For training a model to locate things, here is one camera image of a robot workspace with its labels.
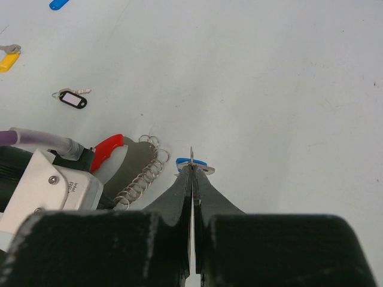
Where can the key with yellow tag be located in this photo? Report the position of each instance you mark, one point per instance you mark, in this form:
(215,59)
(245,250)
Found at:
(12,53)

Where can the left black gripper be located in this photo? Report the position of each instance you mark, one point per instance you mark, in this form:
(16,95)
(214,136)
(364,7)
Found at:
(13,164)

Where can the key with black tag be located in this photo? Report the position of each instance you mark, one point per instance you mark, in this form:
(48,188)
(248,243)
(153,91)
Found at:
(73,98)

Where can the red-handled metal key holder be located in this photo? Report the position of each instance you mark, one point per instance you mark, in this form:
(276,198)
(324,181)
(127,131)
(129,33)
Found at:
(144,161)

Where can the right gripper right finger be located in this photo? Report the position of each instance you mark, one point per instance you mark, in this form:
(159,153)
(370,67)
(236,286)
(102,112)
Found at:
(234,248)

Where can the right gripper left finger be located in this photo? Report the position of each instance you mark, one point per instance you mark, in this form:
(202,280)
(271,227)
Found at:
(149,247)

